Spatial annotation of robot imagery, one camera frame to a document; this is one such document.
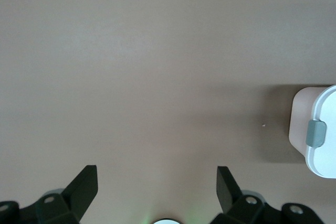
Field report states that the grey lid latch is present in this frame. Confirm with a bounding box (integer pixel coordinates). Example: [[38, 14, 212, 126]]
[[306, 119, 327, 147]]

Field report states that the white box lid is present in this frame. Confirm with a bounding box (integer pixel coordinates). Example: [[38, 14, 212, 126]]
[[304, 84, 336, 180]]

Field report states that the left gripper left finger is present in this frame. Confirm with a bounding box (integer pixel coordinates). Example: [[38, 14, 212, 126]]
[[0, 165, 98, 224]]

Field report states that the pink translucent plastic box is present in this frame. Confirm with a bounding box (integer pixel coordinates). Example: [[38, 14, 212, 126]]
[[288, 86, 330, 163]]

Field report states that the brown table mat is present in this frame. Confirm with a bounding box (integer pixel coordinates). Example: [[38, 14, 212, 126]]
[[0, 0, 336, 224]]

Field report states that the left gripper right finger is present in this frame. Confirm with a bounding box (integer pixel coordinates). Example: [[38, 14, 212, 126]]
[[216, 166, 323, 224]]

